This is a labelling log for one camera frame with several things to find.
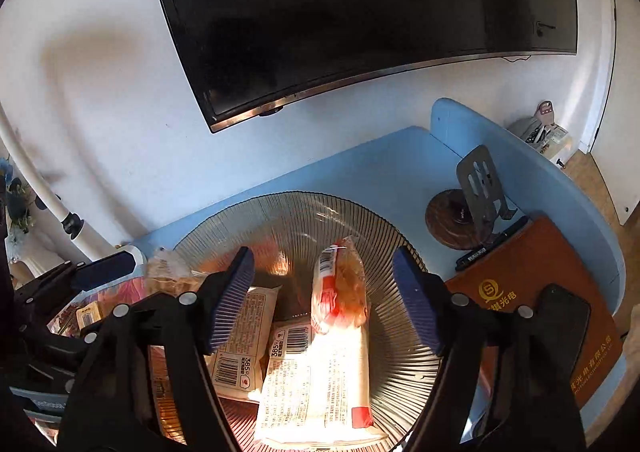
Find clear cartoon bread packet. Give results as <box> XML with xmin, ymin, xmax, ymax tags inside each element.
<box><xmin>144</xmin><ymin>247</ymin><xmax>207</xmax><ymax>293</ymax></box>

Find white door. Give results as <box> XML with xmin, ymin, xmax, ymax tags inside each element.
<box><xmin>580</xmin><ymin>0</ymin><xmax>640</xmax><ymax>227</ymax></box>

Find black pen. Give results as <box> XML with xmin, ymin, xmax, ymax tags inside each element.
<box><xmin>455</xmin><ymin>216</ymin><xmax>531</xmax><ymax>273</ymax></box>

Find black flat screen television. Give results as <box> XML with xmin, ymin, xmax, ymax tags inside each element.
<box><xmin>143</xmin><ymin>0</ymin><xmax>579</xmax><ymax>134</ymax></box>

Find black computer mouse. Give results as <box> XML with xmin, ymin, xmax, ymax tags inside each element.
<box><xmin>537</xmin><ymin>283</ymin><xmax>592</xmax><ymax>363</ymax></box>

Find white desk lamp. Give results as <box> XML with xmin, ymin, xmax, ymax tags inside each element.
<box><xmin>0</xmin><ymin>102</ymin><xmax>149</xmax><ymax>266</ymax></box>

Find red white bread packet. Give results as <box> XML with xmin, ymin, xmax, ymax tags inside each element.
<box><xmin>310</xmin><ymin>237</ymin><xmax>371</xmax><ymax>333</ymax></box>

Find brown round coaster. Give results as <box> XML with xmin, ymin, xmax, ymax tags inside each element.
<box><xmin>425</xmin><ymin>189</ymin><xmax>497</xmax><ymax>251</ymax></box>

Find ribbed glass bowl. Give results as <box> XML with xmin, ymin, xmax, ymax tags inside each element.
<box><xmin>172</xmin><ymin>190</ymin><xmax>444</xmax><ymax>452</ymax></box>

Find large white snack packet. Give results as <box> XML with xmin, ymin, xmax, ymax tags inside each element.
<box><xmin>255</xmin><ymin>321</ymin><xmax>389</xmax><ymax>449</ymax></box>

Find brown leather desk pad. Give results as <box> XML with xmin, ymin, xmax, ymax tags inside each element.
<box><xmin>444</xmin><ymin>216</ymin><xmax>624</xmax><ymax>409</ymax></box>

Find white box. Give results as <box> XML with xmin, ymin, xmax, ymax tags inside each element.
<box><xmin>540</xmin><ymin>126</ymin><xmax>574</xmax><ymax>163</ymax></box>

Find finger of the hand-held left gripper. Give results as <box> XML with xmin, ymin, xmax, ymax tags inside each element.
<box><xmin>12</xmin><ymin>250</ymin><xmax>147</xmax><ymax>310</ymax></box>

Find white barcode snack packet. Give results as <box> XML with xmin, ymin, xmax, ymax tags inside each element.
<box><xmin>206</xmin><ymin>284</ymin><xmax>284</xmax><ymax>404</ymax></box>

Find blue desk side board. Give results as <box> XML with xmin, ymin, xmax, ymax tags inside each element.
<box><xmin>431</xmin><ymin>98</ymin><xmax>627</xmax><ymax>290</ymax></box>

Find blue artificial flowers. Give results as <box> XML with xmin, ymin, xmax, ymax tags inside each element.
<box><xmin>0</xmin><ymin>156</ymin><xmax>40</xmax><ymax>263</ymax></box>

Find orange snack packet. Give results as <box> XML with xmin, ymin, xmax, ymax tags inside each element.
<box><xmin>149</xmin><ymin>346</ymin><xmax>189</xmax><ymax>444</ymax></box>

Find grey bag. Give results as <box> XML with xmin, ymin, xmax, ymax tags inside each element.
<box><xmin>509</xmin><ymin>100</ymin><xmax>559</xmax><ymax>153</ymax></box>

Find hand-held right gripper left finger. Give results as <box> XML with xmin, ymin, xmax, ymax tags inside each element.
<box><xmin>56</xmin><ymin>246</ymin><xmax>257</xmax><ymax>452</ymax></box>

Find grey metal phone stand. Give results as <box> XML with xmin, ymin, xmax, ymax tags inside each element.
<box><xmin>456</xmin><ymin>145</ymin><xmax>517</xmax><ymax>243</ymax></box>

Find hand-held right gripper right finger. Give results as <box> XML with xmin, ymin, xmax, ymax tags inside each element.
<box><xmin>391</xmin><ymin>246</ymin><xmax>587</xmax><ymax>452</ymax></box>

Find yellow snack packet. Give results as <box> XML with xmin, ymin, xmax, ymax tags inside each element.
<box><xmin>74</xmin><ymin>302</ymin><xmax>108</xmax><ymax>330</ymax></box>

